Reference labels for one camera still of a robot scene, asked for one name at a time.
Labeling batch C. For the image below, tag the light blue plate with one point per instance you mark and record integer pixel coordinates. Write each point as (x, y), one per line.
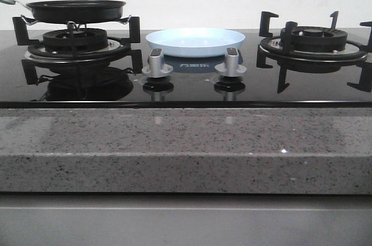
(195, 42)

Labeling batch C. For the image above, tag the black frying pan green handle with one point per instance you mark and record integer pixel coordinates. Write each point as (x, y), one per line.
(76, 11)

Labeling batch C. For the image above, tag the black glass gas cooktop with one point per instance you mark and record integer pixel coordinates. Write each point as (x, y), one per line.
(269, 82)

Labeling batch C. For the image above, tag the silver left stove knob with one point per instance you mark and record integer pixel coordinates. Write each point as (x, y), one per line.
(157, 67)

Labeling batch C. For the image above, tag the silver stove knob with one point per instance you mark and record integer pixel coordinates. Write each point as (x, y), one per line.
(231, 67)
(157, 67)

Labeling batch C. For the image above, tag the silver right stove knob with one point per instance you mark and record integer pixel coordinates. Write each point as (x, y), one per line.
(231, 67)

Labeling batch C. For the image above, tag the black right pan support grate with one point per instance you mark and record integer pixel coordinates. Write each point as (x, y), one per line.
(279, 48)

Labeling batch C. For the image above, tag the black pan support grate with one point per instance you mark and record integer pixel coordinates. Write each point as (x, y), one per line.
(75, 63)
(279, 48)

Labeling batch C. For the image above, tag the black left gas burner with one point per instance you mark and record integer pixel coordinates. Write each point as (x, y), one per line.
(85, 40)

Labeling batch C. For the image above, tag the black gas burner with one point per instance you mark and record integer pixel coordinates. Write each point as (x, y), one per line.
(318, 39)
(85, 40)

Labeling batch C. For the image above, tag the black right gas burner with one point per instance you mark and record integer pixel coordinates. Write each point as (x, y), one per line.
(318, 39)

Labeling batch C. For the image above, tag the black left pan support grate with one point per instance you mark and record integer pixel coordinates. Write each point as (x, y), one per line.
(75, 63)

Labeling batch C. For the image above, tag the grey cabinet front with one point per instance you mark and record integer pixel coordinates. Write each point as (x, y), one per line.
(184, 220)

